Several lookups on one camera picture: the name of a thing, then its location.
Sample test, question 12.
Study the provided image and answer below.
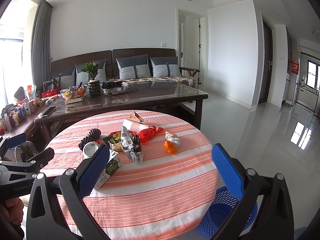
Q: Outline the green milk carton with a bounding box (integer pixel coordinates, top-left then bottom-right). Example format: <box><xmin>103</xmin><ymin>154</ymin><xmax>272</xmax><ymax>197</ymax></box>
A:
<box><xmin>94</xmin><ymin>150</ymin><xmax>122</xmax><ymax>191</ymax></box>

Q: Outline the grey curtain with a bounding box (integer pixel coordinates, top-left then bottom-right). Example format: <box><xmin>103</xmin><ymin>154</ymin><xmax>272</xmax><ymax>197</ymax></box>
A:
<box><xmin>31</xmin><ymin>0</ymin><xmax>53</xmax><ymax>92</ymax></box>

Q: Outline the smartphone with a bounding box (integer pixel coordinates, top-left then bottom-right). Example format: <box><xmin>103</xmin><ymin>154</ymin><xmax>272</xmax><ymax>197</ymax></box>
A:
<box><xmin>40</xmin><ymin>106</ymin><xmax>57</xmax><ymax>118</ymax></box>

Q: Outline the red plastic bag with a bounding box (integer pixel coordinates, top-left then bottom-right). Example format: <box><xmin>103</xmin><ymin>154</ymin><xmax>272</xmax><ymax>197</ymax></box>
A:
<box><xmin>137</xmin><ymin>126</ymin><xmax>163</xmax><ymax>144</ymax></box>

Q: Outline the blue plastic trash basket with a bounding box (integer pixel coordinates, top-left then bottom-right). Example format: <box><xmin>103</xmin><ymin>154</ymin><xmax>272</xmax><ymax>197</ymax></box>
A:
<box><xmin>197</xmin><ymin>186</ymin><xmax>244</xmax><ymax>238</ymax></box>

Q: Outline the striped orange white tablecloth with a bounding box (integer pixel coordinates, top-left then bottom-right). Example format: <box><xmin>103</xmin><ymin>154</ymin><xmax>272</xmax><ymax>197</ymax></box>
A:
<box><xmin>39</xmin><ymin>109</ymin><xmax>220</xmax><ymax>240</ymax></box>

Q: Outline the fruit tray with orange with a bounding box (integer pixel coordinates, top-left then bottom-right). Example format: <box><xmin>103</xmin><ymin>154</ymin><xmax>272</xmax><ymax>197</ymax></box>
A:
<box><xmin>60</xmin><ymin>85</ymin><xmax>87</xmax><ymax>105</ymax></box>

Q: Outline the glass fruit bowl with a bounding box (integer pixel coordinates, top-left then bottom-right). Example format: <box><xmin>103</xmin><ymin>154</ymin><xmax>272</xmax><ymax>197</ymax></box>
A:
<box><xmin>101</xmin><ymin>81</ymin><xmax>129</xmax><ymax>96</ymax></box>

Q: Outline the grey cushion right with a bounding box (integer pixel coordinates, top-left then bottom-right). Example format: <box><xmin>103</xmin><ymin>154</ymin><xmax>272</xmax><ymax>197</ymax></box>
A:
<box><xmin>150</xmin><ymin>56</ymin><xmax>181</xmax><ymax>77</ymax></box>

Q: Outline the white red wrapper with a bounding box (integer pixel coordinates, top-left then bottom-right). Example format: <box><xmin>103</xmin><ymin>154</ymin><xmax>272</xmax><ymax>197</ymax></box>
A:
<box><xmin>129</xmin><ymin>111</ymin><xmax>144</xmax><ymax>124</ymax></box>

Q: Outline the person's left hand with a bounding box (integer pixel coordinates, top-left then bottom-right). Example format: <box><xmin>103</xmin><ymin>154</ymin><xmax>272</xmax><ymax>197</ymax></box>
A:
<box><xmin>0</xmin><ymin>197</ymin><xmax>24</xmax><ymax>225</ymax></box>

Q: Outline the clear plastic lidded box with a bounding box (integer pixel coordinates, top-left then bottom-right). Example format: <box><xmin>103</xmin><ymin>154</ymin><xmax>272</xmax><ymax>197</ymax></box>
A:
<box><xmin>123</xmin><ymin>119</ymin><xmax>149</xmax><ymax>133</ymax></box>

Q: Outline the orange and white wrapper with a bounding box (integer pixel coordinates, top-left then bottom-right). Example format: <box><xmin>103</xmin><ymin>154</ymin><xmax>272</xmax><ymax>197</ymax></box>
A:
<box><xmin>164</xmin><ymin>131</ymin><xmax>180</xmax><ymax>155</ymax></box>

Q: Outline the potted green plant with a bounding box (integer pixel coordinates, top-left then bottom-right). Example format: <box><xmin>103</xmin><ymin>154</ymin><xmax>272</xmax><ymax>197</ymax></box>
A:
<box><xmin>81</xmin><ymin>61</ymin><xmax>101</xmax><ymax>97</ymax></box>

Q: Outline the white milk snack bag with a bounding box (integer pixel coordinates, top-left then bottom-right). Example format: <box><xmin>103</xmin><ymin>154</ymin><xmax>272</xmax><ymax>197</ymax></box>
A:
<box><xmin>121</xmin><ymin>126</ymin><xmax>144</xmax><ymax>164</ymax></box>

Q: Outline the black pine cone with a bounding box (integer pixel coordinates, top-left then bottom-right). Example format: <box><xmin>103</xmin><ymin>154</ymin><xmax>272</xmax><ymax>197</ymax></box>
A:
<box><xmin>78</xmin><ymin>128</ymin><xmax>101</xmax><ymax>151</ymax></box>

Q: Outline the dark wooden sofa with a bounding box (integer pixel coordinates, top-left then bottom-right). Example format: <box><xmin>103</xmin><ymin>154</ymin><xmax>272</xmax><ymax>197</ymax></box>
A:
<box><xmin>50</xmin><ymin>48</ymin><xmax>199</xmax><ymax>89</ymax></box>

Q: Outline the grey cushion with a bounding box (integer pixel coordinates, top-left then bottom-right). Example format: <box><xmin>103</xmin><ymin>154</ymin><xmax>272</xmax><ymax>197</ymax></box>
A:
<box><xmin>116</xmin><ymin>54</ymin><xmax>151</xmax><ymax>80</ymax></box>
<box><xmin>150</xmin><ymin>56</ymin><xmax>181</xmax><ymax>77</ymax></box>
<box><xmin>76</xmin><ymin>60</ymin><xmax>106</xmax><ymax>86</ymax></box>

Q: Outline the dark green cracker packet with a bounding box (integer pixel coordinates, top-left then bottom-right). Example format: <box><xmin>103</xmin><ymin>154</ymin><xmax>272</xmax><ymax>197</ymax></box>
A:
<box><xmin>103</xmin><ymin>131</ymin><xmax>121</xmax><ymax>148</ymax></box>

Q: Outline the dark wooden coffee table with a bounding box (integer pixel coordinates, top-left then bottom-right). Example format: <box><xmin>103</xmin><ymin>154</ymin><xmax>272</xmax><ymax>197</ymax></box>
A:
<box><xmin>34</xmin><ymin>81</ymin><xmax>208</xmax><ymax>142</ymax></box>

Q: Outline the grey cushion left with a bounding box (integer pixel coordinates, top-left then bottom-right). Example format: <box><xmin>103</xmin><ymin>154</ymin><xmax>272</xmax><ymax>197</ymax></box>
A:
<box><xmin>76</xmin><ymin>60</ymin><xmax>106</xmax><ymax>86</ymax></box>

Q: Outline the grey cushion middle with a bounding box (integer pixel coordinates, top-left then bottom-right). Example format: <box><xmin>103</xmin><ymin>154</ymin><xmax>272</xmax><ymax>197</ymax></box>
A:
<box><xmin>116</xmin><ymin>54</ymin><xmax>151</xmax><ymax>80</ymax></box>

